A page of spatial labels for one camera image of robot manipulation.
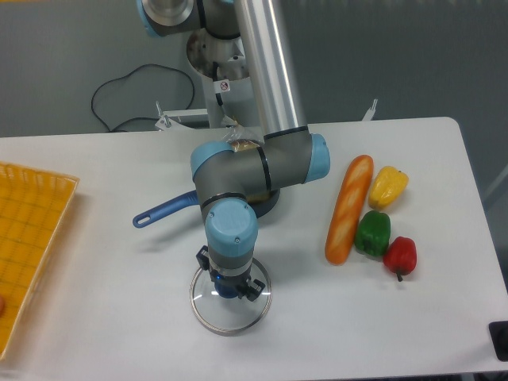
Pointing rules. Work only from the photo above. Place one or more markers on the yellow bell pepper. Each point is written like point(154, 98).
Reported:
point(387, 187)

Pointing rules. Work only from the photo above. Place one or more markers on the glass pot lid blue knob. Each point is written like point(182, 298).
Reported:
point(229, 316)

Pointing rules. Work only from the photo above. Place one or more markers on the red bell pepper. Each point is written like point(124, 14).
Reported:
point(401, 257)

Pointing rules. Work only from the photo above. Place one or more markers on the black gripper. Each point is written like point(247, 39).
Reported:
point(242, 284)

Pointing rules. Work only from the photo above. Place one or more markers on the bagged bread slice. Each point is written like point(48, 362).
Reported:
point(239, 137)

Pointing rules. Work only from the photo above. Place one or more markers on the green bell pepper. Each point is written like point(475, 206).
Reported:
point(373, 233)

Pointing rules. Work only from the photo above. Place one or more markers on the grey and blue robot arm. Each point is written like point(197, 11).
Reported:
point(224, 178)

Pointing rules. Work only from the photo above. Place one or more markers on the blue saucepan with handle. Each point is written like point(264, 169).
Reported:
point(261, 204)

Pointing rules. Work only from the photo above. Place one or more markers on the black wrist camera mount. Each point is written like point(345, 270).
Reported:
point(203, 258)

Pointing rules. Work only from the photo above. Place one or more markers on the orange baguette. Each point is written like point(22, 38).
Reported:
point(346, 214)

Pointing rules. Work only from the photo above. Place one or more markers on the black device at table edge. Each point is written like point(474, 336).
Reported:
point(499, 336)

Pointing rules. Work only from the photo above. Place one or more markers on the yellow woven basket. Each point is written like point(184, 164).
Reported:
point(33, 205)

